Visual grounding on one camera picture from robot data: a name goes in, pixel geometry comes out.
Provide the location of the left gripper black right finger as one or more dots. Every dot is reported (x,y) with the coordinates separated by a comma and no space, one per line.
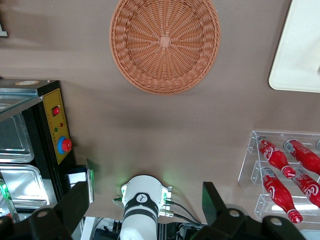
(225,225)

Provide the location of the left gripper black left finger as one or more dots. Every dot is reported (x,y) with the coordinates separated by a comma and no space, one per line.
(60,220)

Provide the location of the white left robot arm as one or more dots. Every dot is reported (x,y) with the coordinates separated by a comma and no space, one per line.
(142,225)

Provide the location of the beige plastic tray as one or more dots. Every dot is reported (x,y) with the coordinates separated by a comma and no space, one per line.
(297,50)

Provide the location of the round brown wicker basket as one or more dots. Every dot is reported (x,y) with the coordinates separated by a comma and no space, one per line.
(165,42)

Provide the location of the silver metal box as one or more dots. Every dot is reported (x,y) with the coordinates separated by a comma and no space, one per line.
(75,178)

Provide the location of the steel food pan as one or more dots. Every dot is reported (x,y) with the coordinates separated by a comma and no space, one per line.
(22,185)
(12,140)

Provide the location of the clear acrylic bottle rack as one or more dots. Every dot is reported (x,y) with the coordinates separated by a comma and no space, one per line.
(250,175)

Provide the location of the red cola bottle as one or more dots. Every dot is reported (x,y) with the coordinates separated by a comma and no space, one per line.
(277,195)
(310,190)
(305,156)
(272,155)

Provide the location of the red emergency knob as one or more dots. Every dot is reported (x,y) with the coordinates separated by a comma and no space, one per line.
(65,145)

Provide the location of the black food warmer case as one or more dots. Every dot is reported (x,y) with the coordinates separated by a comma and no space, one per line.
(40,130)

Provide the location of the red rocker switch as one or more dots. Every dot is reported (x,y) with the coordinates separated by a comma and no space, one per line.
(56,111)

